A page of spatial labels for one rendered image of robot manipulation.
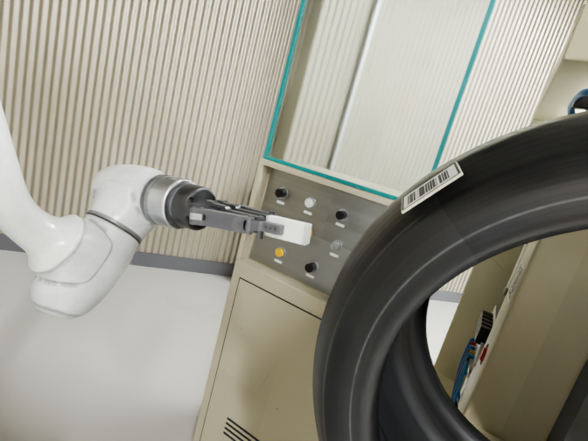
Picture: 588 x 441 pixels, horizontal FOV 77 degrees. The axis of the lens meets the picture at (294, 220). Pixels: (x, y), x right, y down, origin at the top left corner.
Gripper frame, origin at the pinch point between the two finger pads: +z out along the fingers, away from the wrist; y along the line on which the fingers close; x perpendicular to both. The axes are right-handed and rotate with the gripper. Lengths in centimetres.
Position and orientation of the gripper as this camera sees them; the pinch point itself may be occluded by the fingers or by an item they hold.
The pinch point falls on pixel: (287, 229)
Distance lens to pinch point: 53.7
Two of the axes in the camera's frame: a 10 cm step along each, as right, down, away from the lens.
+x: -1.3, 9.8, 1.7
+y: 4.9, -0.9, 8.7
